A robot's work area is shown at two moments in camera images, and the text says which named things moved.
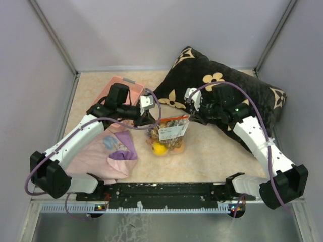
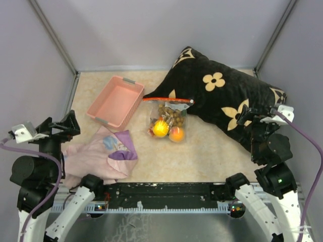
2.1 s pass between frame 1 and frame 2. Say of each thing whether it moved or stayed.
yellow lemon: moved
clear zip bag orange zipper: moved
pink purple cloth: stayed
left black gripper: moved
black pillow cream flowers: stayed
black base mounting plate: stayed
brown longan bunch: moved
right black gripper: moved
